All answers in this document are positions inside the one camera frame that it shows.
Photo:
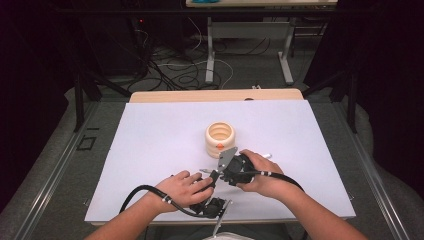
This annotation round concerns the cream ringed pen holder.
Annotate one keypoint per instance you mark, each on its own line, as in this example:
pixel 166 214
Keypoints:
pixel 216 146

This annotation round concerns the metal floor rail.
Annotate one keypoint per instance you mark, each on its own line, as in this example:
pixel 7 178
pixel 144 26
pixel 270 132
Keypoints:
pixel 50 186
pixel 376 186

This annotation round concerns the person's left hand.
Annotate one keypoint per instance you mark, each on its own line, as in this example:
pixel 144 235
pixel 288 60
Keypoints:
pixel 181 193

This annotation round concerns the black computer tower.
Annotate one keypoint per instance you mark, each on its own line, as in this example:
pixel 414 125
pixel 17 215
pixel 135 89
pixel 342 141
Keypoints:
pixel 113 46

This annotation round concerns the black metal stand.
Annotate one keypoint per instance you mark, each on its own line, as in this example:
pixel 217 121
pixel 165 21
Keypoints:
pixel 351 100
pixel 79 100

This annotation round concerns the person's white shirt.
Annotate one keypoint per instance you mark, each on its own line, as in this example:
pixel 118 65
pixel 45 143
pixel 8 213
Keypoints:
pixel 230 236

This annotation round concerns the white desk with metal legs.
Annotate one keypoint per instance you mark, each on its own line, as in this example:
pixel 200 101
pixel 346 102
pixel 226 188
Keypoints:
pixel 250 30

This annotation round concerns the person's right hand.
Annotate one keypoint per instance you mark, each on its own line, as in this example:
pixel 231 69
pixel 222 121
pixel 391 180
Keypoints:
pixel 266 183

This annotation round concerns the black square floor socket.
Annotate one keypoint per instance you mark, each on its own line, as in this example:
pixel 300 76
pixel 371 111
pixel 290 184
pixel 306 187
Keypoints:
pixel 86 143

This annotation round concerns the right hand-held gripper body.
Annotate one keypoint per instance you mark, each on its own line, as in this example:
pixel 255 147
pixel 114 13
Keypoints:
pixel 237 171

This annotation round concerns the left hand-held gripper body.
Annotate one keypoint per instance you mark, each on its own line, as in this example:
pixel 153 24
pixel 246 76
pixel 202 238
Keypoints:
pixel 210 207

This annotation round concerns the teal object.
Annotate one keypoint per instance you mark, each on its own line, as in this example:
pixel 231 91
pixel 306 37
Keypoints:
pixel 205 1

